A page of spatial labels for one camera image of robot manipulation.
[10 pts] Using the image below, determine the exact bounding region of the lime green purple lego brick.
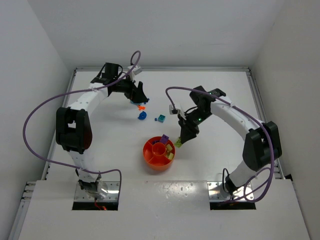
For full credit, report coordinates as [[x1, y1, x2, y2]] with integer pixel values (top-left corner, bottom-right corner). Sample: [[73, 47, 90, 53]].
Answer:
[[174, 137, 182, 148]]

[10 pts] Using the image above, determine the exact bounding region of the teal long lego brick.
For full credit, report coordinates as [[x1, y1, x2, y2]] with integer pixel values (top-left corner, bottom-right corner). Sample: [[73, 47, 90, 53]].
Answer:
[[130, 101, 142, 105]]

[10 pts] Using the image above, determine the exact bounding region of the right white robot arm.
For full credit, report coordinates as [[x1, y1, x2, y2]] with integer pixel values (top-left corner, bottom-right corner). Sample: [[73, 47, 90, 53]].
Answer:
[[170, 86, 282, 194]]

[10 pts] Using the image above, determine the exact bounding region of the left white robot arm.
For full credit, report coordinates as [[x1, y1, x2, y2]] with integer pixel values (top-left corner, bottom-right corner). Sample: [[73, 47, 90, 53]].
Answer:
[[55, 63, 149, 198]]

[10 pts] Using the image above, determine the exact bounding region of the small orange lego piece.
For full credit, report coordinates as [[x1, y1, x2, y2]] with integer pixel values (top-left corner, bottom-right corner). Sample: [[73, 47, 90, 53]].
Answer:
[[137, 105, 146, 111]]

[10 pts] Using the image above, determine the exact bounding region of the blue round lego piece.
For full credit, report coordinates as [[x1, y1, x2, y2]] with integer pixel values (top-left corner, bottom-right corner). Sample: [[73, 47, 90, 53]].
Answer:
[[138, 111, 147, 120]]

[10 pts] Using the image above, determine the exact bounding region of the teal square lego brick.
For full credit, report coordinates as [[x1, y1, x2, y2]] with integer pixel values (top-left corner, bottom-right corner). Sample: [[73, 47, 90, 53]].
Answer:
[[157, 114, 166, 123]]

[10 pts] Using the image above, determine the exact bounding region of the orange round divided container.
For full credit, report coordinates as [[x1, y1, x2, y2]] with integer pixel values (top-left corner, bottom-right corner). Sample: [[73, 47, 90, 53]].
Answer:
[[142, 136, 176, 172]]

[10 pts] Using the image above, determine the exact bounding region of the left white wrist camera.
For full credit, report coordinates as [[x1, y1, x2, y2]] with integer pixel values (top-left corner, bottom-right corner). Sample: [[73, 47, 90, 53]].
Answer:
[[127, 65, 142, 75]]

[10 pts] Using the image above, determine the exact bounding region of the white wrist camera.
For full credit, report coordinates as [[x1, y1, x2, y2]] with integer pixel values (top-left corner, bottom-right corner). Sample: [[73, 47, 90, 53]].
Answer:
[[168, 104, 187, 120], [127, 65, 142, 75]]

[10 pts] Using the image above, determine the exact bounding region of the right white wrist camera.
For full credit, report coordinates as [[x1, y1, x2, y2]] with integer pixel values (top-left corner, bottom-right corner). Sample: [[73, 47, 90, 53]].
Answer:
[[168, 104, 187, 120]]

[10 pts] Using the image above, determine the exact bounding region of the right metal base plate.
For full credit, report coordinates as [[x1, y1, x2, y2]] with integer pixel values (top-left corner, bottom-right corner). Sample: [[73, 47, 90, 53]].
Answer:
[[207, 181, 255, 202]]

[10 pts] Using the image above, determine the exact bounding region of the metal base plate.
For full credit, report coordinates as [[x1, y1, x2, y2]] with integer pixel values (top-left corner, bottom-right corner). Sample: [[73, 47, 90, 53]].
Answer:
[[207, 181, 255, 202], [74, 181, 120, 202]]

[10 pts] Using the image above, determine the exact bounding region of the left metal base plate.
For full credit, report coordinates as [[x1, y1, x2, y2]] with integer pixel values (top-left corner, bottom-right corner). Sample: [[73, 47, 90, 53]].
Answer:
[[74, 181, 120, 202]]

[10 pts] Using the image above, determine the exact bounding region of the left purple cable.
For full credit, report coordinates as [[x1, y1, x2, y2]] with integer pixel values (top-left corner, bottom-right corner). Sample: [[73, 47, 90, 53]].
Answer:
[[22, 50, 142, 198]]

